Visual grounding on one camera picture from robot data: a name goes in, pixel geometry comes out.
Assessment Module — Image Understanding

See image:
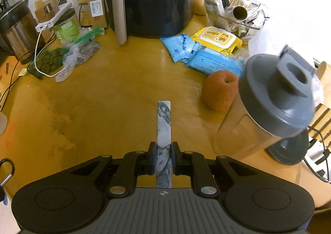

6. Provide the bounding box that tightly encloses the marble pattern bar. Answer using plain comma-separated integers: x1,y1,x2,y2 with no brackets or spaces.
156,101,172,189

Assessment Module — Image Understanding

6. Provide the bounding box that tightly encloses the brown round fruit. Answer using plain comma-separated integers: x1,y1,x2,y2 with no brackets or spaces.
201,70,239,112

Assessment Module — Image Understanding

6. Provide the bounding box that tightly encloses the black kettle base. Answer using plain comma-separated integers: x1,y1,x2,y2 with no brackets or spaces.
265,129,309,166

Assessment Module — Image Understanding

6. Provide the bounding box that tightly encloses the grey lid shaker bottle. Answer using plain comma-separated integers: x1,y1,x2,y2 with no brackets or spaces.
213,55,315,160

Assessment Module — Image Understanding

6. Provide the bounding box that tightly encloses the light blue wipes pack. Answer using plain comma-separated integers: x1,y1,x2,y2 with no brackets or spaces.
160,33,195,63

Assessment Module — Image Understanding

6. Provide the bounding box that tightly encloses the clear plastic bag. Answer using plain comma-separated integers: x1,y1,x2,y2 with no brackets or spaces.
55,28,104,82

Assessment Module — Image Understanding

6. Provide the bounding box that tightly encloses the yellow wipes pack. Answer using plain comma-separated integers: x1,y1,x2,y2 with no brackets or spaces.
191,26,242,56

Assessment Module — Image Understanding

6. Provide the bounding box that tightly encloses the bag of green discs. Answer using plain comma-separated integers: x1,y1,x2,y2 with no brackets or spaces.
27,47,69,79

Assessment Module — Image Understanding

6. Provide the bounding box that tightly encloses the wooden chair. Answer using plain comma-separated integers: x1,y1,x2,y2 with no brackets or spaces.
310,61,330,149

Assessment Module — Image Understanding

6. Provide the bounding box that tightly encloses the green lidded jar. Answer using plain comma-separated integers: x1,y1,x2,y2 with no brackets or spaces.
53,8,81,43

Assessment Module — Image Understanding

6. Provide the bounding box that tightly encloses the glass bowl with clutter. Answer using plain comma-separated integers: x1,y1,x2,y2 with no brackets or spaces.
204,0,269,42

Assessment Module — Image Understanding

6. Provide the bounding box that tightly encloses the steel electric kettle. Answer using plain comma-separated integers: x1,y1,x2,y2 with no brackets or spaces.
1,0,38,65

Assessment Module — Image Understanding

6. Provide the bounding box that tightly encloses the kettle base power cord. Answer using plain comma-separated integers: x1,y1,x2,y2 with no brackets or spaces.
302,125,331,184

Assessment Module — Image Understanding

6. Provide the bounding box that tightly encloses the black cable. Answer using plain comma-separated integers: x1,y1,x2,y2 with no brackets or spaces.
0,32,56,110

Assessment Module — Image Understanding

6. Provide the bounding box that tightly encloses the white charging cable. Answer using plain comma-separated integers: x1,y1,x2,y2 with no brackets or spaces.
33,28,65,78

